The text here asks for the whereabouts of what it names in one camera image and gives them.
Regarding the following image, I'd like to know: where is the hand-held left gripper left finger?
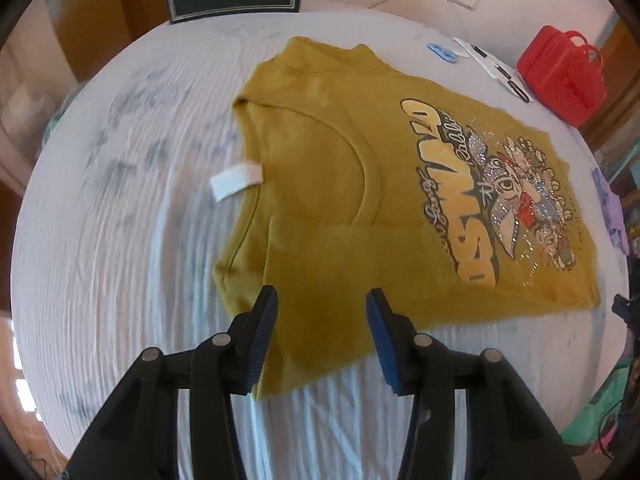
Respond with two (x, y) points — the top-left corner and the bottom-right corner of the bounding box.
(68, 285), (279, 480)

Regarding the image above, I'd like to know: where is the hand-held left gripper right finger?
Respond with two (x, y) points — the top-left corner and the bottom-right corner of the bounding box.
(365, 287), (583, 480)

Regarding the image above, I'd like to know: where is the white bed sheet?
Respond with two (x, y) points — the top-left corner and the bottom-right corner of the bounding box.
(10, 10), (632, 480)

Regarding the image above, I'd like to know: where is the mustard yellow printed t-shirt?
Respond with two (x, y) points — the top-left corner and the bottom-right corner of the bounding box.
(212, 36), (601, 402)

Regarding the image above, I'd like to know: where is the mint green cloth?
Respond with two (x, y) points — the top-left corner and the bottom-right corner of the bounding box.
(560, 360), (640, 458)

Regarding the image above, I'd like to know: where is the lilac cloth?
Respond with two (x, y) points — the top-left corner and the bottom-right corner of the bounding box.
(591, 167), (632, 256)

